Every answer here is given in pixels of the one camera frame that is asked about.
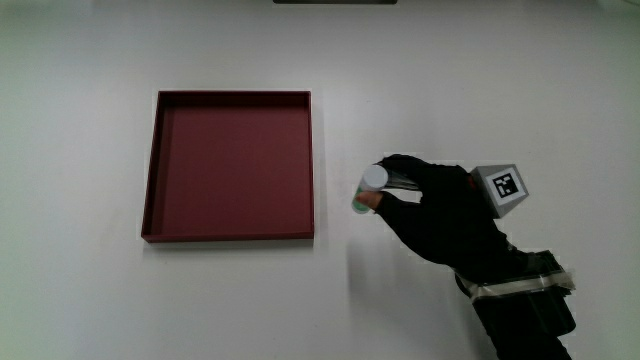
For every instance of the person's right hand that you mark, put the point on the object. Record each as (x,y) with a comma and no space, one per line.
(450,225)

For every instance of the white green glue stick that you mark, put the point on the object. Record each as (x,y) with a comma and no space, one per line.
(374,178)

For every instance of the dark red square tray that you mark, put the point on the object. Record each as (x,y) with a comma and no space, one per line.
(232,165)

